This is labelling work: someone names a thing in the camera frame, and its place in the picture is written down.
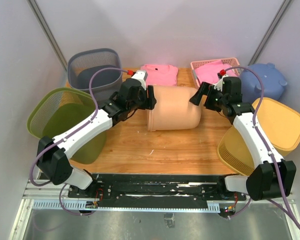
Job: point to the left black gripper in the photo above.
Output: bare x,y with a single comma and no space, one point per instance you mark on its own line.
150,100

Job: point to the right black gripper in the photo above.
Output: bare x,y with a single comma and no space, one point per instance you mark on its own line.
207,90

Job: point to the orange plastic bucket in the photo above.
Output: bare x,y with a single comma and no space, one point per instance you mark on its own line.
173,109

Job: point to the blue plastic bucket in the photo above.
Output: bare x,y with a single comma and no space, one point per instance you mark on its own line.
273,80

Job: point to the yellow slotted plastic basket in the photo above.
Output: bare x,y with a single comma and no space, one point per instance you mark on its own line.
280,123

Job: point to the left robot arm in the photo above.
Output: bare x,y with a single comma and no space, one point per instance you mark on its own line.
53,154

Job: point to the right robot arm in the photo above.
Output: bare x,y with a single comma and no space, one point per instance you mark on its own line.
272,176

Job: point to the pink folded cloth in basket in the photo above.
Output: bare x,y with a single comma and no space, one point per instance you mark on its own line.
208,73

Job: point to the pink folded t-shirt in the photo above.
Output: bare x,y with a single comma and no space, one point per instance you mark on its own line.
160,75

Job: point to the pink plastic storage basket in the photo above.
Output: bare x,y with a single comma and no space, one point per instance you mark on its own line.
195,64

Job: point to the grey mesh waste basket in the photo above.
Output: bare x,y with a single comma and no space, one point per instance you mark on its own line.
82,66

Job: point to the green mesh waste basket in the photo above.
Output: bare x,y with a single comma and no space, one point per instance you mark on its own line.
60,110

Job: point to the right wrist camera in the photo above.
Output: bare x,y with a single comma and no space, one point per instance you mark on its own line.
219,85

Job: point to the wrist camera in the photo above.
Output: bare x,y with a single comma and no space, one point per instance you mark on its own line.
219,85
141,76

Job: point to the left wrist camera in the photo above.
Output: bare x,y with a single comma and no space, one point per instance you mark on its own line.
141,76

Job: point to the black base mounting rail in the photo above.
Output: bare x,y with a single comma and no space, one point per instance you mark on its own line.
151,193

